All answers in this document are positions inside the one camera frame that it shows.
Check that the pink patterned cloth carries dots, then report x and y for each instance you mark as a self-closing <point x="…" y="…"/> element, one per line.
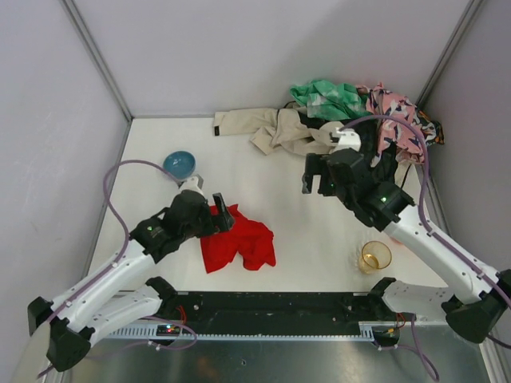
<point x="382" y="101"/>

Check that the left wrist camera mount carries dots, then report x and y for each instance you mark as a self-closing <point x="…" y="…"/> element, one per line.
<point x="193" y="183"/>

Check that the amber transparent cup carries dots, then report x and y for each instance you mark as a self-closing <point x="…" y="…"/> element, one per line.
<point x="374" y="256"/>

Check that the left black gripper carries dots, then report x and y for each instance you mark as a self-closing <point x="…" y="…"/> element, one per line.
<point x="213" y="223"/>

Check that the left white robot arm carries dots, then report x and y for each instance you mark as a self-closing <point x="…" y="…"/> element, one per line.
<point x="90" y="310"/>

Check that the red cloth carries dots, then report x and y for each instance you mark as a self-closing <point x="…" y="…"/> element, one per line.
<point x="250" y="239"/>

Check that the beige jacket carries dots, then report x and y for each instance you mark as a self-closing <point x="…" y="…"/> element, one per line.
<point x="271" y="129"/>

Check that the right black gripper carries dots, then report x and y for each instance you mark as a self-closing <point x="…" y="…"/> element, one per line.
<point x="320" y="172"/>

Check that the green white tie-dye cloth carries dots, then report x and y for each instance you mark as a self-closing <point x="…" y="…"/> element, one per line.
<point x="328" y="101"/>

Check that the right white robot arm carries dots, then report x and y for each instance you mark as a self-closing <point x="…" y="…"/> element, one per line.
<point x="476" y="295"/>

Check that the black orange patterned cloth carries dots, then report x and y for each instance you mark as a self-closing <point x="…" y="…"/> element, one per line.
<point x="432" y="130"/>

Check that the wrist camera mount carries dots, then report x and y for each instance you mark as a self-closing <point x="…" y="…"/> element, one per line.
<point x="193" y="183"/>
<point x="345" y="139"/>

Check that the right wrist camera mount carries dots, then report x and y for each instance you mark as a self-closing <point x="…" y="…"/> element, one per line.
<point x="345" y="139"/>

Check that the blue bowl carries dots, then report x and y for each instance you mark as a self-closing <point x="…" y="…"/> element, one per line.
<point x="180" y="164"/>

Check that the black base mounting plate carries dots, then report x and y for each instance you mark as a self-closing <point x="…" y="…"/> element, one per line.
<point x="278" y="314"/>

